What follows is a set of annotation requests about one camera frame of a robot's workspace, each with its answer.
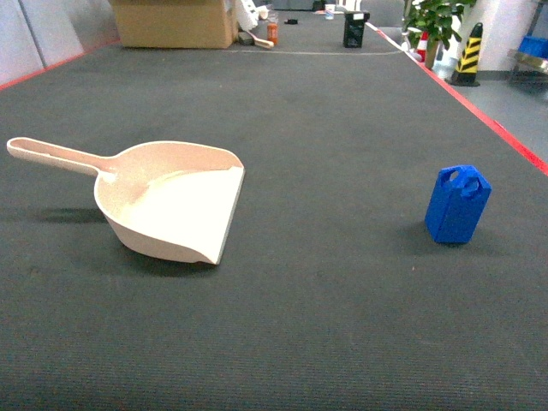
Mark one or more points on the red white traffic cone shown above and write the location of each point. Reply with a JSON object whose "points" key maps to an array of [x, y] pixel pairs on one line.
{"points": [[422, 47]]}

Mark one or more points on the hand brush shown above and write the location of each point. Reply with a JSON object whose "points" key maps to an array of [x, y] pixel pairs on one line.
{"points": [[247, 38]]}

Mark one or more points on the cardboard box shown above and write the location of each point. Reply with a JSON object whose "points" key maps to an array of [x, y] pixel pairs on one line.
{"points": [[185, 24]]}

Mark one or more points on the yellow black striped bollard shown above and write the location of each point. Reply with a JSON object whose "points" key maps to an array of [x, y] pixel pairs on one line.
{"points": [[467, 66]]}

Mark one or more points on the blue plastic part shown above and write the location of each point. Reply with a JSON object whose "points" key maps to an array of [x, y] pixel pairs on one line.
{"points": [[458, 200]]}

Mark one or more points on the green potted plant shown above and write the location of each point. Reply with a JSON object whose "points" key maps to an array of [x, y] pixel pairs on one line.
{"points": [[436, 18]]}

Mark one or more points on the beige plastic dustpan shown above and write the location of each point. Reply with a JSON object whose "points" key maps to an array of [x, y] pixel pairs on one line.
{"points": [[165, 199]]}

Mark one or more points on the orange bottle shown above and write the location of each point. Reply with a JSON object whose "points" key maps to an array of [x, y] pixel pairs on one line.
{"points": [[272, 32]]}

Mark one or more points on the black box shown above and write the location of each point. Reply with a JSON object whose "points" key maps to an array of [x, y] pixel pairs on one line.
{"points": [[354, 25]]}

